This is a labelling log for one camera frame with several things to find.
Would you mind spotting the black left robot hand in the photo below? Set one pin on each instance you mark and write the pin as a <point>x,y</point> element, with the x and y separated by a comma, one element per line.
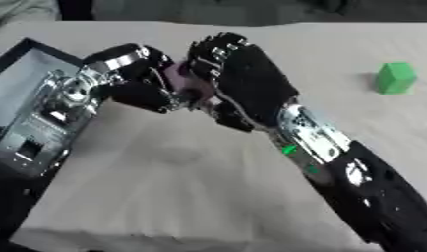
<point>131,90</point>

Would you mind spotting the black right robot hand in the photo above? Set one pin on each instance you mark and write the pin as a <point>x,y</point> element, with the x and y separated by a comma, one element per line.
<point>254,85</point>

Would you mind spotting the purple block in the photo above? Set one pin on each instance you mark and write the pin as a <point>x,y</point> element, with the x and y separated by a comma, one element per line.
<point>189,81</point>

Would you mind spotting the silver and black right robot arm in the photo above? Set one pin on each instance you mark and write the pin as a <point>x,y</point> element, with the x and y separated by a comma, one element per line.
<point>349,170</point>

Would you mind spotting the black box with white inside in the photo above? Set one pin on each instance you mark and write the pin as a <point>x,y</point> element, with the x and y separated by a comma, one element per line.
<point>19,85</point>

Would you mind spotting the person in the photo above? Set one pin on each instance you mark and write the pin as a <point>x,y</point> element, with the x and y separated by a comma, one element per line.
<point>19,11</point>

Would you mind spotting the green block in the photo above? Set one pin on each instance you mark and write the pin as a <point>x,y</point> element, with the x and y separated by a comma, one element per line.
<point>396,78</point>

